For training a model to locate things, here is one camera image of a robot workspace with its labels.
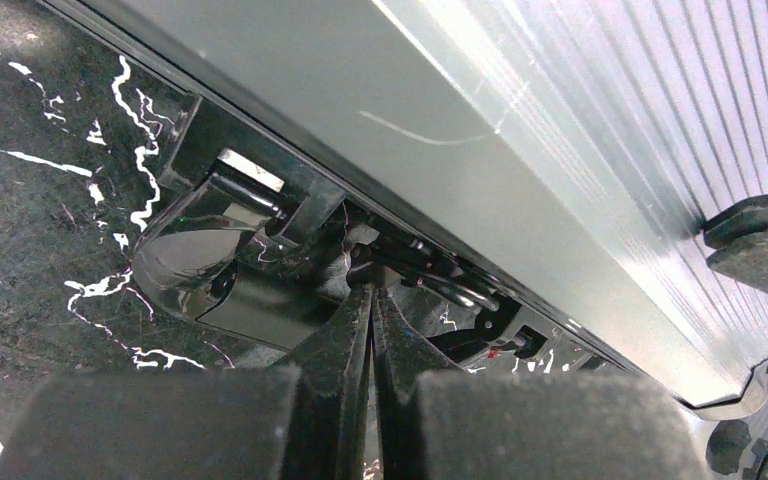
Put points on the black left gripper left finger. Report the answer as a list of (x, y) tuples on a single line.
[(301, 418)]

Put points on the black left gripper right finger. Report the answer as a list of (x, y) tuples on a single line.
[(438, 421)]

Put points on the black poker set case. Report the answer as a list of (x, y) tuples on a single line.
[(572, 150)]

